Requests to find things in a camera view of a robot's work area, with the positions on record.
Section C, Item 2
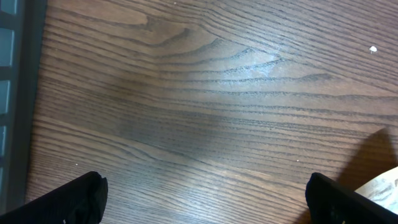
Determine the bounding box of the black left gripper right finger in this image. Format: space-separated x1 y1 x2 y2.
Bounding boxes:
305 172 397 224

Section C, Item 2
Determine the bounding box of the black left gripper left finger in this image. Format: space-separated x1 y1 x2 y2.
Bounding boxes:
1 171 108 224

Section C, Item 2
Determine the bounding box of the brown snack packet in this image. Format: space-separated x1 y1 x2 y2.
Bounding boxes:
355 167 398 214

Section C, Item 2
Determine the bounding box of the grey plastic mesh basket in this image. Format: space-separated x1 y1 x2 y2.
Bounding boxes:
1 0 47 213

